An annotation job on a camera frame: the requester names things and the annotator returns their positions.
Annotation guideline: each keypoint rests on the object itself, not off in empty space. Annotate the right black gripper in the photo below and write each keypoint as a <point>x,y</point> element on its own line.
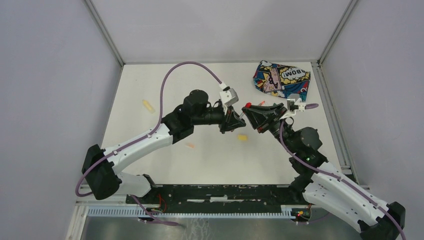
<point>265,117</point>

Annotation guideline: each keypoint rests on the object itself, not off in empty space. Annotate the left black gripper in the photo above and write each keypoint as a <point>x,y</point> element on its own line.
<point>230,121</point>

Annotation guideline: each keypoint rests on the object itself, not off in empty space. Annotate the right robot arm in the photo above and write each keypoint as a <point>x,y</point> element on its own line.
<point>319,182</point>

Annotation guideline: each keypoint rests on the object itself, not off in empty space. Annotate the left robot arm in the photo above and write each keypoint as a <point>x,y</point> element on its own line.
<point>103,167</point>

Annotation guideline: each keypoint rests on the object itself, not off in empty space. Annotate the yellow pen cap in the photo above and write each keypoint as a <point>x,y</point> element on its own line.
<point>242,137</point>

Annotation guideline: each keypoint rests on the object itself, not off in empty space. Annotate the comic print pencil pouch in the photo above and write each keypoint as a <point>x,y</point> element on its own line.
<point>280,80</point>

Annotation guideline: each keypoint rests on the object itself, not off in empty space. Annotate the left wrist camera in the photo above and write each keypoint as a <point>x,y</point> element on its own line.
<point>228,95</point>

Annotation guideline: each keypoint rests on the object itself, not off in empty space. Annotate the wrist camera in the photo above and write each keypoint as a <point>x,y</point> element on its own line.
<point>228,95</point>
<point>295,104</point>

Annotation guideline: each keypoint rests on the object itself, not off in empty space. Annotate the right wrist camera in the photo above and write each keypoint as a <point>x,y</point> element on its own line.
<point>295,104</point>

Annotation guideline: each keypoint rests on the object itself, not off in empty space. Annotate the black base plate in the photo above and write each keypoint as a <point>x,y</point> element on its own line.
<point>222,199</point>

